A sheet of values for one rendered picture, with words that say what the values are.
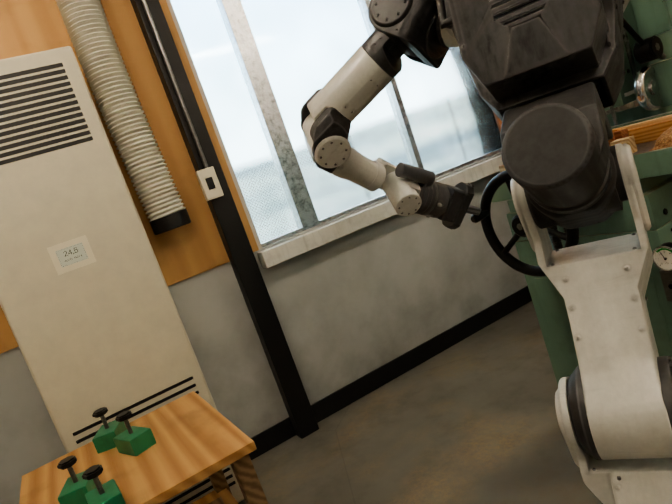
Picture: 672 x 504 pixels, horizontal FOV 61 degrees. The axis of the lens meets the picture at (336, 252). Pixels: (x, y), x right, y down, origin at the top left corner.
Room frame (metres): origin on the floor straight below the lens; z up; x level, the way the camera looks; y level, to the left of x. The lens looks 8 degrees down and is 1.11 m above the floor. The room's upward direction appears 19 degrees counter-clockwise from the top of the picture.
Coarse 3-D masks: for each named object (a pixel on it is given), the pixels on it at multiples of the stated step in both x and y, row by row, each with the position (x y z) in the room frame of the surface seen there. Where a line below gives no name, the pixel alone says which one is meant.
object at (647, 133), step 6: (642, 126) 1.47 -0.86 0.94; (648, 126) 1.44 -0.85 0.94; (654, 126) 1.43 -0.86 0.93; (660, 126) 1.42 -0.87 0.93; (666, 126) 1.41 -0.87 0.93; (630, 132) 1.49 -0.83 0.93; (636, 132) 1.47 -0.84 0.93; (642, 132) 1.46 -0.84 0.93; (648, 132) 1.45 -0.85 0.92; (654, 132) 1.43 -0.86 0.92; (660, 132) 1.42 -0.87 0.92; (636, 138) 1.48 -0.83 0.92; (642, 138) 1.46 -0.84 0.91; (648, 138) 1.45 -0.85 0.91; (654, 138) 1.44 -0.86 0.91
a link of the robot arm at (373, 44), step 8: (376, 32) 1.13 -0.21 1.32; (368, 40) 1.14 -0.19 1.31; (376, 40) 1.12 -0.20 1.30; (384, 40) 1.11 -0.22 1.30; (392, 40) 1.12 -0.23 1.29; (400, 40) 1.10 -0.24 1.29; (368, 48) 1.13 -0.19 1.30; (376, 48) 1.12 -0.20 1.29; (384, 48) 1.12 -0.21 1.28; (392, 48) 1.13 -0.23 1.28; (400, 48) 1.14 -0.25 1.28; (408, 48) 1.13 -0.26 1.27; (376, 56) 1.12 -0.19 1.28; (384, 56) 1.11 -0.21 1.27; (392, 56) 1.14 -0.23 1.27; (400, 56) 1.16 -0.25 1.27; (416, 56) 1.16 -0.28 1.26; (384, 64) 1.12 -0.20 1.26; (392, 64) 1.13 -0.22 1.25; (400, 64) 1.17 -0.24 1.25; (392, 72) 1.13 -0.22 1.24
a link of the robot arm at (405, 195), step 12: (396, 168) 1.35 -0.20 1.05; (408, 168) 1.33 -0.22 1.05; (420, 168) 1.35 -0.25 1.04; (384, 180) 1.38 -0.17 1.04; (396, 180) 1.35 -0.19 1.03; (408, 180) 1.36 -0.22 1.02; (420, 180) 1.35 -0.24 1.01; (432, 180) 1.36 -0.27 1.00; (396, 192) 1.33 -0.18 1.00; (408, 192) 1.31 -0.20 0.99; (420, 192) 1.36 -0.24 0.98; (432, 192) 1.36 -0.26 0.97; (396, 204) 1.31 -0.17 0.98; (408, 204) 1.32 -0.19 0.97; (420, 204) 1.33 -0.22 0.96; (432, 204) 1.37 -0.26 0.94
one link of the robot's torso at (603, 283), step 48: (624, 144) 0.83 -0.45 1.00; (528, 240) 0.92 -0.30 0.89; (624, 240) 0.87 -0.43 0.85; (576, 288) 0.84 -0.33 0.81; (624, 288) 0.81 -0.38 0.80; (576, 336) 0.82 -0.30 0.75; (624, 336) 0.79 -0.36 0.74; (576, 384) 0.81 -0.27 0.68; (624, 384) 0.77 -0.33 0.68; (576, 432) 0.79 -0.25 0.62; (624, 432) 0.75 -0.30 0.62
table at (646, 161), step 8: (640, 144) 1.45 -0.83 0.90; (648, 144) 1.41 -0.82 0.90; (640, 152) 1.33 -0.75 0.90; (648, 152) 1.30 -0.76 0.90; (656, 152) 1.29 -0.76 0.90; (664, 152) 1.27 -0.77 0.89; (640, 160) 1.32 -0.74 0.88; (648, 160) 1.31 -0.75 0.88; (656, 160) 1.29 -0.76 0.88; (664, 160) 1.28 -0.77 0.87; (640, 168) 1.33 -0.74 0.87; (648, 168) 1.31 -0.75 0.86; (656, 168) 1.29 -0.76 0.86; (664, 168) 1.28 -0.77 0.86; (640, 176) 1.33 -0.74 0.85; (648, 176) 1.31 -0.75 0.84; (504, 184) 1.68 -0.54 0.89; (496, 192) 1.71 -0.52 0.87; (504, 192) 1.69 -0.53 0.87; (496, 200) 1.72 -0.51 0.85; (504, 200) 1.70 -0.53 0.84
